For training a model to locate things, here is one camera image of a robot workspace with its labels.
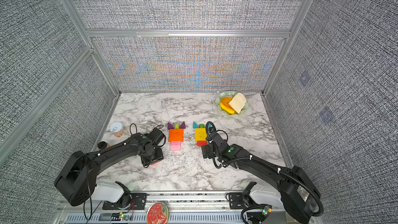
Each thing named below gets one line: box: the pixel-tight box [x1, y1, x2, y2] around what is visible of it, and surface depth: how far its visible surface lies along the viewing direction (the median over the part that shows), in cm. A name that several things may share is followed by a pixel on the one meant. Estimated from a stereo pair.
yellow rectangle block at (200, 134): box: [194, 129, 208, 140], surface depth 99 cm
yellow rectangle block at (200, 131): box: [194, 128, 207, 135], surface depth 99 cm
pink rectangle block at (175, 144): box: [170, 141, 181, 148], surface depth 94 cm
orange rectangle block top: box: [168, 128, 184, 135], surface depth 100 cm
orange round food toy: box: [220, 96, 234, 110], surface depth 108 cm
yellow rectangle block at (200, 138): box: [194, 134, 208, 143], surface depth 97 cm
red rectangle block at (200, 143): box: [196, 140, 208, 147], surface depth 94 cm
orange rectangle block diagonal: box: [168, 134, 184, 143], surface depth 95 cm
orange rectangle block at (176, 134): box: [168, 129, 184, 140], surface depth 99 cm
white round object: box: [109, 121, 125, 138], surface depth 96 cm
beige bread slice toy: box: [228, 92, 247, 115], surface depth 106 cm
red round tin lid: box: [146, 202, 170, 224], surface depth 69 cm
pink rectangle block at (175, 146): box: [170, 143, 181, 151], surface depth 93 cm
